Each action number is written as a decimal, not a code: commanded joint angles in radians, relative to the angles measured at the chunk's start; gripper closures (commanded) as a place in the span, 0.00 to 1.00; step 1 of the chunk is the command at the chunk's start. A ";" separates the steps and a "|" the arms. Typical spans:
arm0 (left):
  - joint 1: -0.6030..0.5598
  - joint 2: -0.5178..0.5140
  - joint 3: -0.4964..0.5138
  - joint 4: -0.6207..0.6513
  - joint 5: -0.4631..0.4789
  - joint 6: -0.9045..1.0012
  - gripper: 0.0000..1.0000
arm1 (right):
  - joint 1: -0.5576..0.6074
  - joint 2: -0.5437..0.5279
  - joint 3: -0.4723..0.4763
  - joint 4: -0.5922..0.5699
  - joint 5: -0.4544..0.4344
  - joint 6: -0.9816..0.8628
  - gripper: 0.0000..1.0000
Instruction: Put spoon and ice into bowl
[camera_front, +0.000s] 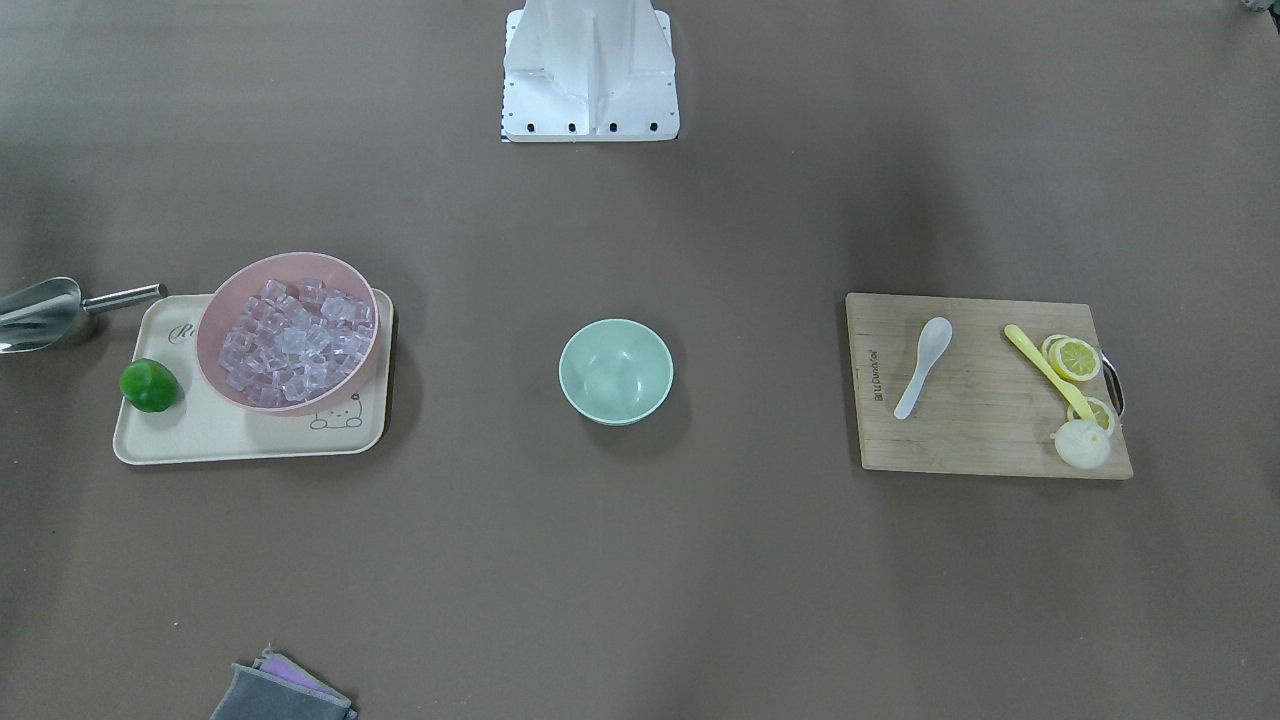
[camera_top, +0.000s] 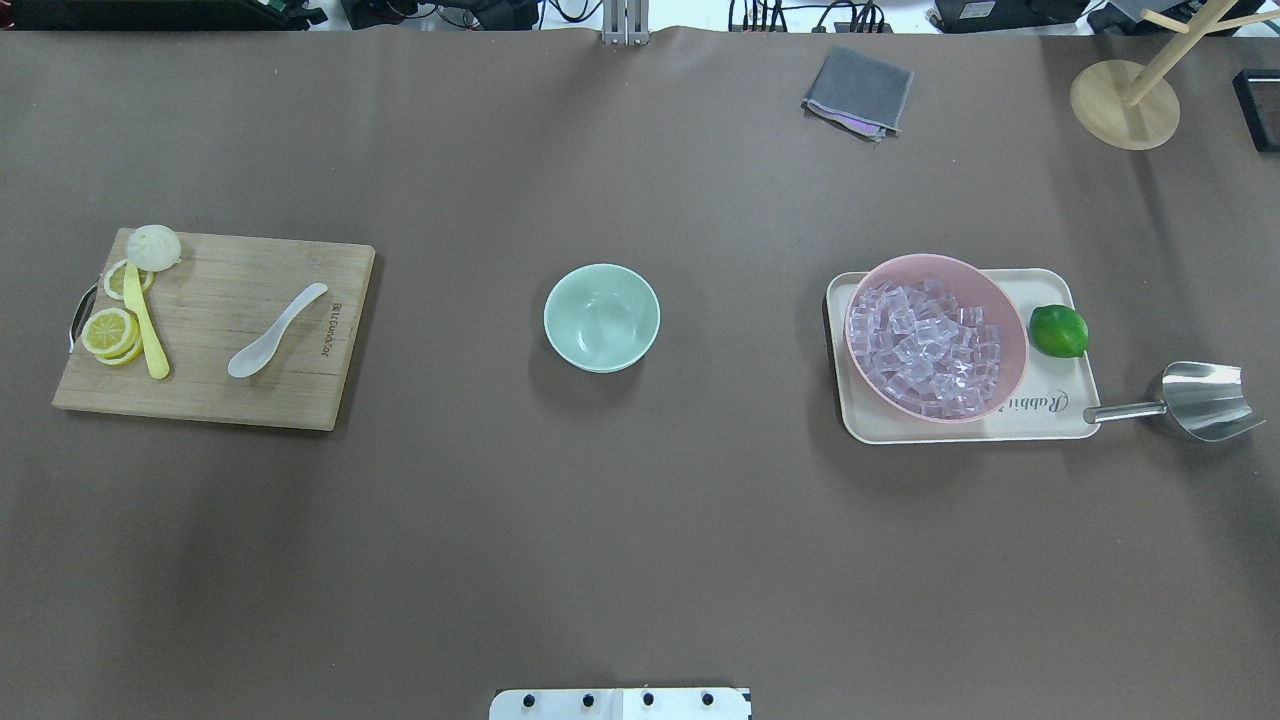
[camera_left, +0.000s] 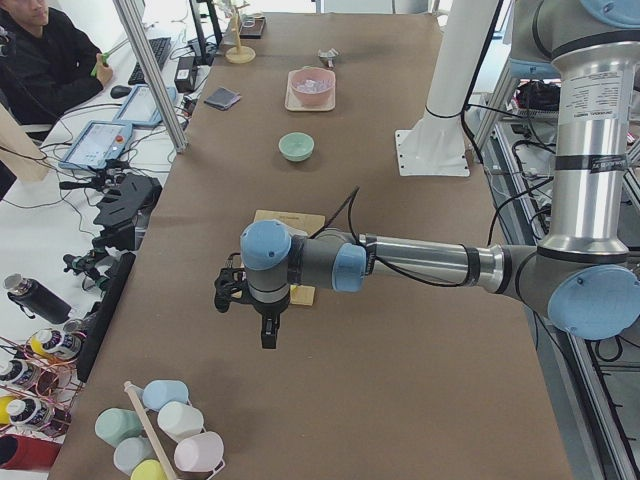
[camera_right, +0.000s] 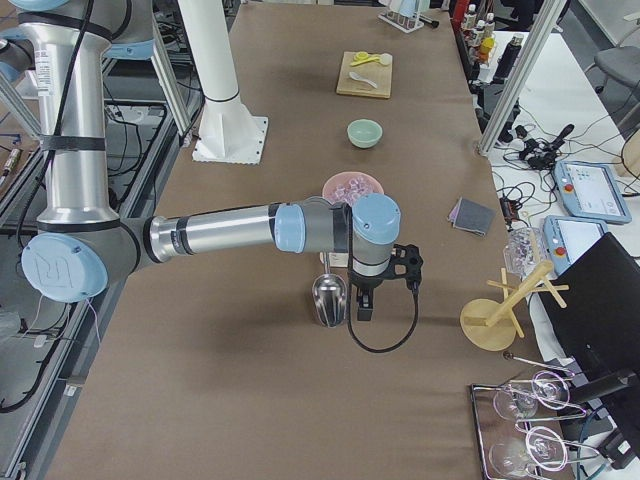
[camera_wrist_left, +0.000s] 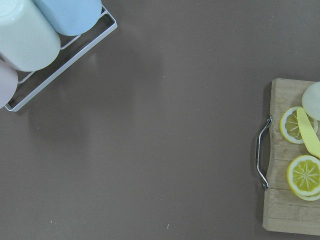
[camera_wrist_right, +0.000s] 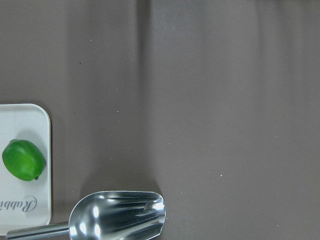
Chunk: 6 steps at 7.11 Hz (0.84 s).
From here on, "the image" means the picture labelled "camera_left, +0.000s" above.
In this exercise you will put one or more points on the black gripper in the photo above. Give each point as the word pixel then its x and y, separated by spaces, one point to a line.
pixel 268 309

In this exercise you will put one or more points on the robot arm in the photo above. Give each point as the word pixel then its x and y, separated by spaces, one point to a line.
pixel 577 275

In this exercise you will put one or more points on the mint green bowl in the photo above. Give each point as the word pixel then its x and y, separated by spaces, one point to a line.
pixel 296 146

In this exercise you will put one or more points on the pile of ice cubes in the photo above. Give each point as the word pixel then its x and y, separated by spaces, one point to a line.
pixel 313 86

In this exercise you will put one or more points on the pink bowl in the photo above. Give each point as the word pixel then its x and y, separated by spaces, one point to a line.
pixel 316 73

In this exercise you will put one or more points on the metal ice scoop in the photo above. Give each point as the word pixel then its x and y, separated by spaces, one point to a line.
pixel 328 57

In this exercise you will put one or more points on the bamboo cutting board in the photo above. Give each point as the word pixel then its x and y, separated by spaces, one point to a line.
pixel 309 223

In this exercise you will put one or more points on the white plastic cup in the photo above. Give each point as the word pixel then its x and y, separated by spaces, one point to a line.
pixel 180 421

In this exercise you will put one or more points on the blue plastic cup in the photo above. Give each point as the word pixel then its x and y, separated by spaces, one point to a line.
pixel 157 393

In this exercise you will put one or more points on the pink plastic cup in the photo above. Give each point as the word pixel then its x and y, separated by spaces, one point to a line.
pixel 203 452

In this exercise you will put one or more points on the wooden cup rack rod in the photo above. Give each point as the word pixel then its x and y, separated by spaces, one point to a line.
pixel 131 390

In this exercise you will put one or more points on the black bar on table edge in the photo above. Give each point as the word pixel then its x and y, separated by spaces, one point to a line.
pixel 105 313

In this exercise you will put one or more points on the grey plastic cup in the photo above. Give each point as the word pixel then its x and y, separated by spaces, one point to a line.
pixel 130 452

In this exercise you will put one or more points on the green plastic cup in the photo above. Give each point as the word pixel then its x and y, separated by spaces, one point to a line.
pixel 115 425

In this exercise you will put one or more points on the black gripper tool stand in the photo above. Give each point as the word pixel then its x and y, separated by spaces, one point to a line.
pixel 122 211

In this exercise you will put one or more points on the yellow plastic cup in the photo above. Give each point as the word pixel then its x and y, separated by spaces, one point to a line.
pixel 149 469

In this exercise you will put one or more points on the yellow sauce bottle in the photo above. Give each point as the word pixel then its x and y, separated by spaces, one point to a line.
pixel 61 345

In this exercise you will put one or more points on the beige serving tray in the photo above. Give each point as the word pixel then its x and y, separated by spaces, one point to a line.
pixel 292 103

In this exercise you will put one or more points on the grey folded cloth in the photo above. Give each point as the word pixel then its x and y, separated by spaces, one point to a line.
pixel 222 99

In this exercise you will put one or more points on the black water bottle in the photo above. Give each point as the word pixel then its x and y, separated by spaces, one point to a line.
pixel 34 299

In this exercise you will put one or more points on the blue teach pendant near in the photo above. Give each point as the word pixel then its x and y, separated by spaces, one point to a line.
pixel 97 144

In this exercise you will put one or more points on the blue teach pendant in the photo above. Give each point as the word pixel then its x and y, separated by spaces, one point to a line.
pixel 139 108
pixel 97 144

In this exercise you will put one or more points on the blue teach pendant far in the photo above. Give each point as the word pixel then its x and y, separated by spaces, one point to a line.
pixel 139 108

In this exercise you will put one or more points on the black power box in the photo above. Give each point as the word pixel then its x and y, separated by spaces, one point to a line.
pixel 186 74

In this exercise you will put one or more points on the wooden cup stand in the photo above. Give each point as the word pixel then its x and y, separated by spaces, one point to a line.
pixel 238 53

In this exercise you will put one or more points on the black computer mouse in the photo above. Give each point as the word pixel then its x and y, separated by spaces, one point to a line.
pixel 120 91

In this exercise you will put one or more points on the dark wooden tray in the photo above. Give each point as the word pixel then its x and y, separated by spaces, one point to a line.
pixel 252 27

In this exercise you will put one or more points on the seated person in black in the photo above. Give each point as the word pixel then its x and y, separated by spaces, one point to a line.
pixel 56 67

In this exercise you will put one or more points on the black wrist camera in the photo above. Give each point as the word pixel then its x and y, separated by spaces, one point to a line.
pixel 231 286

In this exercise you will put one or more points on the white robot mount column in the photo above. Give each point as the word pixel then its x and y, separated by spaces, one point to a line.
pixel 435 146

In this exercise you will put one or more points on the aluminium frame post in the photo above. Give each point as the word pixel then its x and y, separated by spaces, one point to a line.
pixel 132 24

